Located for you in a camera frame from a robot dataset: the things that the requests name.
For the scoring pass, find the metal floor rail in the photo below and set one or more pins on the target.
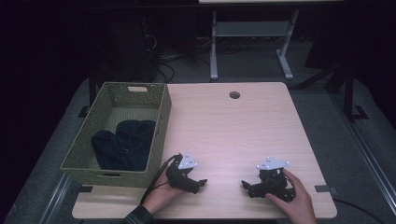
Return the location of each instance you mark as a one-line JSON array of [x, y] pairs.
[[367, 155], [56, 199]]

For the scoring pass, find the green woven basket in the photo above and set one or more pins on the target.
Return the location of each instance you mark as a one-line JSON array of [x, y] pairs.
[[162, 124]]

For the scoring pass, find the black metal stand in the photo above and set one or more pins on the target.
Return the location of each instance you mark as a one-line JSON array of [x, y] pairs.
[[348, 90]]

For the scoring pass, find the white metal desk frame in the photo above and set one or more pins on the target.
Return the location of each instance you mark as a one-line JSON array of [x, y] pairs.
[[249, 29]]

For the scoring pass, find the person's left hand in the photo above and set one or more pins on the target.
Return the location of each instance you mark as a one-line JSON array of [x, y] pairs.
[[162, 194]]

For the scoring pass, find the grey tape strip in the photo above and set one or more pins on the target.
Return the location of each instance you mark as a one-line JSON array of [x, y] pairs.
[[325, 188]]

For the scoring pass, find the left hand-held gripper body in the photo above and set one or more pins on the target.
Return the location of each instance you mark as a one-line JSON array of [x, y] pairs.
[[180, 174]]

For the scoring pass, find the person's right hand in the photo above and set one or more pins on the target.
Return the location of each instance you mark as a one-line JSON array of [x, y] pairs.
[[295, 202]]

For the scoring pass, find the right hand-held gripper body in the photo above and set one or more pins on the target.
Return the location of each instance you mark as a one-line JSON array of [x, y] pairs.
[[274, 183]]

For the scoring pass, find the dark navy cloth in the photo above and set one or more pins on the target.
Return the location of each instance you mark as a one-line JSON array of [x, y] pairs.
[[124, 146]]

